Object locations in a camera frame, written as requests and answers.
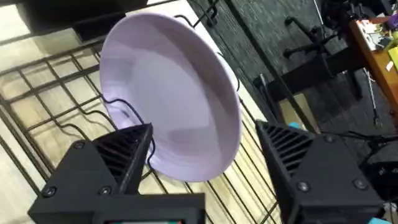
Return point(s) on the wooden side table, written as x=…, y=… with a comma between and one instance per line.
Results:
x=377, y=56

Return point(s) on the lilac plate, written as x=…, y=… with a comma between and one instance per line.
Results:
x=174, y=99

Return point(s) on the black office chair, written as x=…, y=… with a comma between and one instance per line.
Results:
x=323, y=59

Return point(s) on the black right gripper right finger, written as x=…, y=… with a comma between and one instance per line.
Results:
x=320, y=174

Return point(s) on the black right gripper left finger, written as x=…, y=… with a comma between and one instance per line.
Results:
x=93, y=168

